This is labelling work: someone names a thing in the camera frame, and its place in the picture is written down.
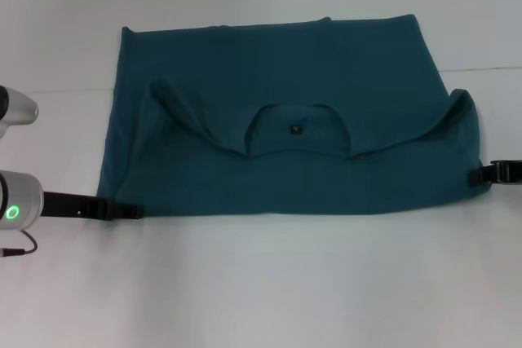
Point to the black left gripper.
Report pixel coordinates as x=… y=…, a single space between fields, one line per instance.
x=73 y=206

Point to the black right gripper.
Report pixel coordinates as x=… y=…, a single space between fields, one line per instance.
x=507 y=172

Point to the blue shirt with FREE print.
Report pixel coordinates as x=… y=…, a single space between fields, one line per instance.
x=265 y=79

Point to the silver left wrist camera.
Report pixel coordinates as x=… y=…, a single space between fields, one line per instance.
x=18 y=109

